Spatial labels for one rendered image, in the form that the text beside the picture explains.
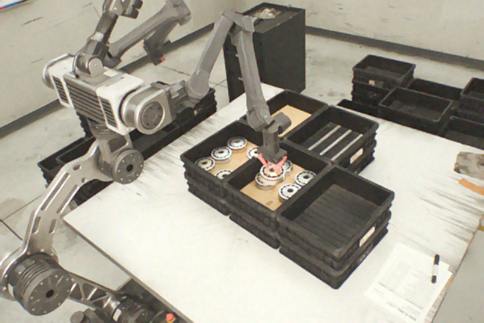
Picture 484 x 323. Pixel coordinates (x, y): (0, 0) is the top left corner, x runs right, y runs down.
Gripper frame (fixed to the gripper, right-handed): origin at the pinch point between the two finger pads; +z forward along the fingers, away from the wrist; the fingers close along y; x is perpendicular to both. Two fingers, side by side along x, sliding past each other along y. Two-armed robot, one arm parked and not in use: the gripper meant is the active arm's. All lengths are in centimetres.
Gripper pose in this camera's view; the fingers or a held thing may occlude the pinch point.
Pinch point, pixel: (272, 169)
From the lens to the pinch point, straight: 168.4
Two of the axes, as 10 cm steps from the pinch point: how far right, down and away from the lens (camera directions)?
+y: -7.2, -3.7, 6.0
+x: -6.9, 4.8, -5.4
